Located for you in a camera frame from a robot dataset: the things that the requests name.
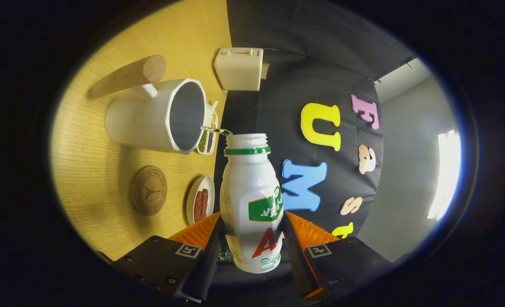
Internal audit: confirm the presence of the black backdrop cloth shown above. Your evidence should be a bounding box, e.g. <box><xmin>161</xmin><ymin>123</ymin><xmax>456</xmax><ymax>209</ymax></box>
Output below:
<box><xmin>210</xmin><ymin>0</ymin><xmax>417</xmax><ymax>299</ymax></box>

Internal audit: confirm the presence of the white toaster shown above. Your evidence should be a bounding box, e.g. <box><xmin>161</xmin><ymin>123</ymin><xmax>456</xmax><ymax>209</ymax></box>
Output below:
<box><xmin>213</xmin><ymin>47</ymin><xmax>265</xmax><ymax>92</ymax></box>

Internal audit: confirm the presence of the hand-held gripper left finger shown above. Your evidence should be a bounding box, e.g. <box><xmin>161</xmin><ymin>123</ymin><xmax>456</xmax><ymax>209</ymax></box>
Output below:
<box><xmin>112</xmin><ymin>212</ymin><xmax>224</xmax><ymax>304</ymax></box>

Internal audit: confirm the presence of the white divided dish with beans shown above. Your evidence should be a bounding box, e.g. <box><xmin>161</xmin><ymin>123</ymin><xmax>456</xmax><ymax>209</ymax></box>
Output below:
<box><xmin>196</xmin><ymin>102</ymin><xmax>219</xmax><ymax>155</ymax></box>

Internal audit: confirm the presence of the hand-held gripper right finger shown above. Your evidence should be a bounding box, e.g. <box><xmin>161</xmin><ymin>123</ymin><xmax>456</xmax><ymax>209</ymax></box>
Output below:
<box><xmin>282</xmin><ymin>211</ymin><xmax>392</xmax><ymax>304</ymax></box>

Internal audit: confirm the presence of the white cup wooden handle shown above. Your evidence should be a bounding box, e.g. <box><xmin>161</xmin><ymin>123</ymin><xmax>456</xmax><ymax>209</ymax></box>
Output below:
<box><xmin>90</xmin><ymin>55</ymin><xmax>207</xmax><ymax>155</ymax></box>

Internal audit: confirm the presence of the round cork coaster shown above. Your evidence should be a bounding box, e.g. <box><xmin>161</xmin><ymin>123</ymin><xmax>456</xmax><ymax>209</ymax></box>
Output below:
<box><xmin>130</xmin><ymin>165</ymin><xmax>168</xmax><ymax>216</ymax></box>

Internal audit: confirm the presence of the white juice bottle green label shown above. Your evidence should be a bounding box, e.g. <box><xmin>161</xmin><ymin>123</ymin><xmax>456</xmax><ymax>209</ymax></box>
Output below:
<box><xmin>220</xmin><ymin>133</ymin><xmax>284</xmax><ymax>274</ymax></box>

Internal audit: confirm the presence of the wooden table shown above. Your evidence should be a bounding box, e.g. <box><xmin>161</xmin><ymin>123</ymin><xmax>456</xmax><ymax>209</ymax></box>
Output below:
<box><xmin>50</xmin><ymin>0</ymin><xmax>232</xmax><ymax>261</ymax></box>

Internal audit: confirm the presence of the white round plate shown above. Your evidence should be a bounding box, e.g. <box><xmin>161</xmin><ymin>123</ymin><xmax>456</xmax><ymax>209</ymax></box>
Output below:
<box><xmin>186</xmin><ymin>175</ymin><xmax>215</xmax><ymax>226</ymax></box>

